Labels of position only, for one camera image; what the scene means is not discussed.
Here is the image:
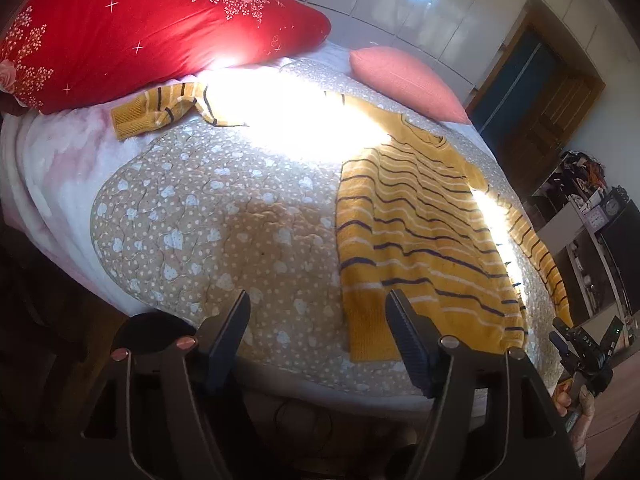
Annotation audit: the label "white pink bed sheet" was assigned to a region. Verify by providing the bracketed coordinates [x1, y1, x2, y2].
[0, 39, 507, 411]

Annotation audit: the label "small pink pillow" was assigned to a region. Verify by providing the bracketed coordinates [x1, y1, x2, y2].
[349, 47, 470, 125]

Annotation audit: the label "person's right hand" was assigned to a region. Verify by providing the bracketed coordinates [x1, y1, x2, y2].
[552, 380, 596, 469]

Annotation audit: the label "dark wooden door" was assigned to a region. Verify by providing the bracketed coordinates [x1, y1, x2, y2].
[466, 11, 605, 200]

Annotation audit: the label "cluttered white shelf unit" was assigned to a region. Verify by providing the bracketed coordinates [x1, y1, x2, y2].
[525, 151, 639, 324]

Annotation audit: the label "beige heart-pattern quilt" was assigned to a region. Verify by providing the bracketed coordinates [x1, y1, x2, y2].
[89, 56, 564, 397]

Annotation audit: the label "yellow striped knit sweater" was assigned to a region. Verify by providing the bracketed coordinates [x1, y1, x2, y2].
[109, 80, 575, 364]

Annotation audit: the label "large red floral pillow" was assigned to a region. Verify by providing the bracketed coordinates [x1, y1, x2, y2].
[1, 0, 331, 115]

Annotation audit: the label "white wardrobe cabinets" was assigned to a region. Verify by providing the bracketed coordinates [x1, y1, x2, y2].
[299, 0, 527, 103]

